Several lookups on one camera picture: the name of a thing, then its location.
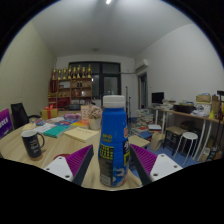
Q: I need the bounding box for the white flower pot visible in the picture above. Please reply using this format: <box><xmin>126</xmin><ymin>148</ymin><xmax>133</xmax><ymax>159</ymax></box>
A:
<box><xmin>87</xmin><ymin>105</ymin><xmax>104</xmax><ymax>131</ymax></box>

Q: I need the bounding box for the pile of books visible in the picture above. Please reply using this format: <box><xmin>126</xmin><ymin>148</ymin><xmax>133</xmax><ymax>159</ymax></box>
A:
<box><xmin>131</xmin><ymin>108</ymin><xmax>155</xmax><ymax>139</ymax></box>

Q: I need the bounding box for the black tripod stand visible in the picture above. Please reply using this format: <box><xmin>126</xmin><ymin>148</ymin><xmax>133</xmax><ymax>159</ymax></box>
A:
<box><xmin>124</xmin><ymin>85</ymin><xmax>133</xmax><ymax>118</ymax></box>

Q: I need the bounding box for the dark glass door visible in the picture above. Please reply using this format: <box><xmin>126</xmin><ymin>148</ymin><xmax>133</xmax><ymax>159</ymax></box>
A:
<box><xmin>68</xmin><ymin>61</ymin><xmax>122</xmax><ymax>108</ymax></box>

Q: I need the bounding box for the long wooden wall desk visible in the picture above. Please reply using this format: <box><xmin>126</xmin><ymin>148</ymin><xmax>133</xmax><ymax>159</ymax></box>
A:
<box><xmin>151</xmin><ymin>106</ymin><xmax>224</xmax><ymax>161</ymax></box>

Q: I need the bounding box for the white book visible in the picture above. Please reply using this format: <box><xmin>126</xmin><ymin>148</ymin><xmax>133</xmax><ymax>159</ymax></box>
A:
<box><xmin>33</xmin><ymin>122</ymin><xmax>58</xmax><ymax>134</ymax></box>

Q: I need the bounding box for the brown paper bag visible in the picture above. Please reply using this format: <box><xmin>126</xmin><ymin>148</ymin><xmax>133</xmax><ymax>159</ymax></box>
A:
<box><xmin>149</xmin><ymin>131</ymin><xmax>165</xmax><ymax>152</ymax></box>

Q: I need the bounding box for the black box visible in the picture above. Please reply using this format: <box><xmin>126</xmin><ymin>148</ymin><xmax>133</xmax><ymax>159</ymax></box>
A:
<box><xmin>173</xmin><ymin>104</ymin><xmax>197</xmax><ymax>114</ymax></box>

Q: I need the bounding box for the purple sign board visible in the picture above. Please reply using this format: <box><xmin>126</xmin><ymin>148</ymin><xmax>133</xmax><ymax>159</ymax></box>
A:
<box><xmin>0</xmin><ymin>108</ymin><xmax>14</xmax><ymax>139</ymax></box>

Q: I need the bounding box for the blue drink bottle white cap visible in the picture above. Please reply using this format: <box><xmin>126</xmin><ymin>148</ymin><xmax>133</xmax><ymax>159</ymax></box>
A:
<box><xmin>97</xmin><ymin>94</ymin><xmax>132</xmax><ymax>188</ymax></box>

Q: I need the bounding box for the small yellow notepad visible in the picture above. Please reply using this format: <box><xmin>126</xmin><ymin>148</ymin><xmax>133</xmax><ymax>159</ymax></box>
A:
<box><xmin>22</xmin><ymin>123</ymin><xmax>36</xmax><ymax>131</ymax></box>

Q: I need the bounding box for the cardboard box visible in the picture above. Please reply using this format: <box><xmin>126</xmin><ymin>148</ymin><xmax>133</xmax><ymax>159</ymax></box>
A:
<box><xmin>195</xmin><ymin>93</ymin><xmax>213</xmax><ymax>104</ymax></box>

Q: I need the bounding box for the teal book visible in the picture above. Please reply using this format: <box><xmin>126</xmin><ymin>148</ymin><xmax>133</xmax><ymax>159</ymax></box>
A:
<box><xmin>42</xmin><ymin>124</ymin><xmax>72</xmax><ymax>139</ymax></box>

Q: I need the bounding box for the wooden shelf unit with trophies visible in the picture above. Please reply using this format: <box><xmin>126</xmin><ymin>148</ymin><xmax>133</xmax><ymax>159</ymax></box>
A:
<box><xmin>48</xmin><ymin>64</ymin><xmax>94</xmax><ymax>111</ymax></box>

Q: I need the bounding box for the pale yellow notebook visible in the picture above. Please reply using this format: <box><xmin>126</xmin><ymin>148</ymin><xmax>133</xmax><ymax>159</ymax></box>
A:
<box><xmin>63</xmin><ymin>126</ymin><xmax>100</xmax><ymax>144</ymax></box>

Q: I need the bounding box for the black metal frame stand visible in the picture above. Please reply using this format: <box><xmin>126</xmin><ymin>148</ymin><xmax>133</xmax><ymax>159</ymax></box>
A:
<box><xmin>216</xmin><ymin>89</ymin><xmax>224</xmax><ymax>123</ymax></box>

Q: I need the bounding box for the yellow gift box red ribbon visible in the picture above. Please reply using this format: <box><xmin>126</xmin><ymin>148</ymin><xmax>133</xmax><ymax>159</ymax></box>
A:
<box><xmin>40</xmin><ymin>104</ymin><xmax>59</xmax><ymax>121</ymax></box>

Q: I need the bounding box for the black office chair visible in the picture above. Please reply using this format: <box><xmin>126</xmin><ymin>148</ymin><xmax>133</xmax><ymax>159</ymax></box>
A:
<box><xmin>10</xmin><ymin>102</ymin><xmax>42</xmax><ymax>130</ymax></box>

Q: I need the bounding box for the black computer monitor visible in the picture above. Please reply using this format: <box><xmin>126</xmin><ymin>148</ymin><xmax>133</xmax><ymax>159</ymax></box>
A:
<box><xmin>151</xmin><ymin>91</ymin><xmax>165</xmax><ymax>105</ymax></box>

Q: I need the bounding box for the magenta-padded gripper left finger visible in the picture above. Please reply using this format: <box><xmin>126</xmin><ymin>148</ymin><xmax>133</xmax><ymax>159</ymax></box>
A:
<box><xmin>42</xmin><ymin>144</ymin><xmax>94</xmax><ymax>188</ymax></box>

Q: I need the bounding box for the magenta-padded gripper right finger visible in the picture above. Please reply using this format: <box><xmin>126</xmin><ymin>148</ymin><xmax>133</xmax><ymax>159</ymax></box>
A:
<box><xmin>129</xmin><ymin>143</ymin><xmax>184</xmax><ymax>186</ymax></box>

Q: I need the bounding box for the dark wooden stool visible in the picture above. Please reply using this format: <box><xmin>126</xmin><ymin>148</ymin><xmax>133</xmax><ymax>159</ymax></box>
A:
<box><xmin>163</xmin><ymin>125</ymin><xmax>188</xmax><ymax>154</ymax></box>

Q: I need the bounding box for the black mug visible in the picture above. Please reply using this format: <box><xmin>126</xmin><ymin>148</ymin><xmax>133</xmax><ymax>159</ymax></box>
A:
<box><xmin>20</xmin><ymin>129</ymin><xmax>46</xmax><ymax>159</ymax></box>

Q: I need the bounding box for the white wall air conditioner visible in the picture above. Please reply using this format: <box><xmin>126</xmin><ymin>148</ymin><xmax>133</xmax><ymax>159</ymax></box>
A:
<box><xmin>134</xmin><ymin>58</ymin><xmax>150</xmax><ymax>73</ymax></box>

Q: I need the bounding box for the white round stool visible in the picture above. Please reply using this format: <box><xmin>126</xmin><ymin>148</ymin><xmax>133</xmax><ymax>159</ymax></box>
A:
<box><xmin>173</xmin><ymin>131</ymin><xmax>199</xmax><ymax>166</ymax></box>

